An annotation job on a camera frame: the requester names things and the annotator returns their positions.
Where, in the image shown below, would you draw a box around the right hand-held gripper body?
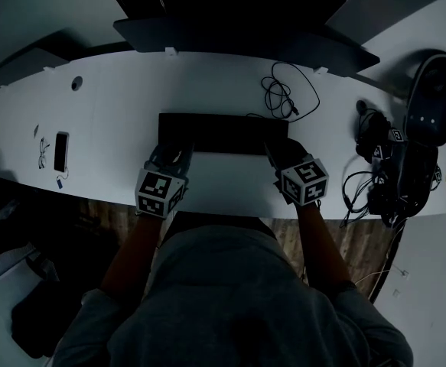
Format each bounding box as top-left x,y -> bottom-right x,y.
272,145 -> 330,207

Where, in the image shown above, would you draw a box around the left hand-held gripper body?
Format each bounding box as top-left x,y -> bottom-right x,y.
134,141 -> 191,220

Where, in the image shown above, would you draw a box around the black keyboard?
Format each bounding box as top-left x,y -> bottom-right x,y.
158,112 -> 290,156

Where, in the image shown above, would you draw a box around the person's left forearm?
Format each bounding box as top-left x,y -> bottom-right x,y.
99,211 -> 172,294

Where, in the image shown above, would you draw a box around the person's right forearm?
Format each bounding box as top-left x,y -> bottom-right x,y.
296,200 -> 356,288

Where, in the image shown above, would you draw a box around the black smartphone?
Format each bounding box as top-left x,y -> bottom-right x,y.
53,131 -> 70,174

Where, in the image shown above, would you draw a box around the black device with tags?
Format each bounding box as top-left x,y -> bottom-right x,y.
371,126 -> 442,218

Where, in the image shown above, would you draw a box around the black-framed eyeglasses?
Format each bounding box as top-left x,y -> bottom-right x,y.
37,137 -> 52,170

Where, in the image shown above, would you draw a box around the dark desk partition screen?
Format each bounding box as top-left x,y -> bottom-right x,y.
112,16 -> 381,79

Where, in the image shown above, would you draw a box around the person's grey shirt torso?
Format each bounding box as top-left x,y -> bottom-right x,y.
51,222 -> 415,367

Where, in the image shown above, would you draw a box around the grey side partition screen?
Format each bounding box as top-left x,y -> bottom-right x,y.
0,47 -> 71,88

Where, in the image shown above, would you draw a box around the tangle of black cables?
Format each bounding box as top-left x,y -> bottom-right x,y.
340,107 -> 403,228

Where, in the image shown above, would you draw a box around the coiled black cable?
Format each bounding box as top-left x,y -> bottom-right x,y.
261,62 -> 321,122

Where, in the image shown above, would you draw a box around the thin white cable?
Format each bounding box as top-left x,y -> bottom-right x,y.
354,216 -> 409,287

